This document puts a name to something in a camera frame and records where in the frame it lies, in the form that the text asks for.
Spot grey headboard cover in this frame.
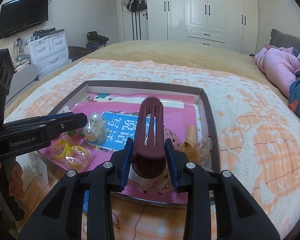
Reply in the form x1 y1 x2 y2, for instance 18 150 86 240
269 29 300 52

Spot brown shallow cardboard tray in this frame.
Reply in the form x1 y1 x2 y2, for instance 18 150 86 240
39 81 220 205

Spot white built-in wardrobe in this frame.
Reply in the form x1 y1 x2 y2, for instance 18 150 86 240
147 0 258 55

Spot polka dot sheer bow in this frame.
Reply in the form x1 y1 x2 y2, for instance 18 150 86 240
134 138 200 193

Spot blue small jewelry box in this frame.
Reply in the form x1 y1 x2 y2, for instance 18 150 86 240
83 190 89 215

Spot black wall television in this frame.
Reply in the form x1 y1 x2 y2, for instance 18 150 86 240
0 0 49 40

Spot pearl flower hair clip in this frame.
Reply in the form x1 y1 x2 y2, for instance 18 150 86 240
83 112 110 144

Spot pink booklet with blue label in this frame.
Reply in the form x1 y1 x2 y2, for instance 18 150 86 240
39 92 203 204

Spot grey chair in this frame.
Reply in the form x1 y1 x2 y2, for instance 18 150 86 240
6 64 38 105

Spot person's left hand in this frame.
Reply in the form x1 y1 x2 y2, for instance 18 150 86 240
0 162 24 211

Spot white door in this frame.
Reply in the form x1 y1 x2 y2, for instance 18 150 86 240
117 0 149 42

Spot bed with tan sheet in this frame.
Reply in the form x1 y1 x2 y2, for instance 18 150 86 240
3 39 300 240

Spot white plastic drawer cabinet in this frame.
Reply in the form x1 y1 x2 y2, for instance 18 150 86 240
24 29 72 79

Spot yellow rings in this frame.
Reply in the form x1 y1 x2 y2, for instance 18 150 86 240
51 138 89 172

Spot pile of dark clothes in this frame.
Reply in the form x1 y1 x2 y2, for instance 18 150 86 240
68 31 109 62

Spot maroon hair claw clip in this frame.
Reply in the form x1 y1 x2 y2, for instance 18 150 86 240
132 97 166 179

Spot orange white plaid blanket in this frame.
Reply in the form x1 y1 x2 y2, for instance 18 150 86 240
5 59 300 238

